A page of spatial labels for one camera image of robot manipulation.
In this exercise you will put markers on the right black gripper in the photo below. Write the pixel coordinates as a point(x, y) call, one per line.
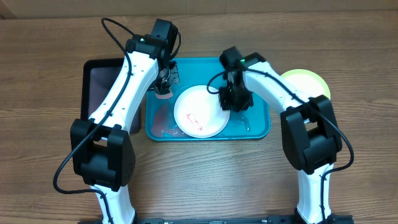
point(229, 104)

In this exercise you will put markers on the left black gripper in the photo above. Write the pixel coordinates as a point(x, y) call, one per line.
point(174, 79)

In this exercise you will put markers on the green and orange sponge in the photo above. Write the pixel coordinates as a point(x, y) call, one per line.
point(164, 94)

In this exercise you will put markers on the white plate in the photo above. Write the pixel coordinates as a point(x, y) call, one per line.
point(198, 113)

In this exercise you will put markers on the yellow-green plate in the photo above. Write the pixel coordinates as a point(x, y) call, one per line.
point(307, 82)

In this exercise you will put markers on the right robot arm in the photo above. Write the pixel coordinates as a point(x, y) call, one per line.
point(310, 137)

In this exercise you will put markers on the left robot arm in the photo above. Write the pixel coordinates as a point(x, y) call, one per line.
point(102, 152)

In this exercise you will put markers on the teal plastic tray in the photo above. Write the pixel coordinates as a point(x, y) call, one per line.
point(160, 125)

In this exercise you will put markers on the black rectangular tray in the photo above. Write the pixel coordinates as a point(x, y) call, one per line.
point(98, 78)

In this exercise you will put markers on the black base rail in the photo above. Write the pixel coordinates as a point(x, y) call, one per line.
point(272, 219)

